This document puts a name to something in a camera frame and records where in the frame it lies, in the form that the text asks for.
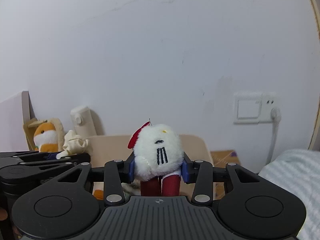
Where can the orange white hamster plush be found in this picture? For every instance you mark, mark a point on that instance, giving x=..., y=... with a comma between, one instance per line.
x=46, y=136

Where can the white wall switch socket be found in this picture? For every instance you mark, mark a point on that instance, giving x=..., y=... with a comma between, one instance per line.
x=248, y=110

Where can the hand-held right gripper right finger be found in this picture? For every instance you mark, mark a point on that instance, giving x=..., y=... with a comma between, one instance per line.
x=184, y=171

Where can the orange cotton ball bottle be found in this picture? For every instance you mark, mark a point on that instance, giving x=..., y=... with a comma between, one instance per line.
x=98, y=194

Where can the light blue towel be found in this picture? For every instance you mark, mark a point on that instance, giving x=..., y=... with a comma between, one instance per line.
x=297, y=172

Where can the white thermos bottle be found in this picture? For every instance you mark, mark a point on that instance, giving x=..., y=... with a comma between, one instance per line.
x=83, y=121

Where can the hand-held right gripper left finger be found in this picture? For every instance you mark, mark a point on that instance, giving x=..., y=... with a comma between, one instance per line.
x=131, y=170

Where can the beige plastic container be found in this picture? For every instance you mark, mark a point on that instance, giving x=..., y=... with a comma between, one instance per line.
x=112, y=146

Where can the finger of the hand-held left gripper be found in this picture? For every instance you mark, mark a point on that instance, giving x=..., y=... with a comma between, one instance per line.
x=32, y=156
x=50, y=167

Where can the white plush doll red legs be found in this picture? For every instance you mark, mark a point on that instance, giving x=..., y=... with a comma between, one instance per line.
x=157, y=147

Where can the cream hair scrunchie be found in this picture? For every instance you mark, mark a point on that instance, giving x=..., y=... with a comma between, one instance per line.
x=75, y=143

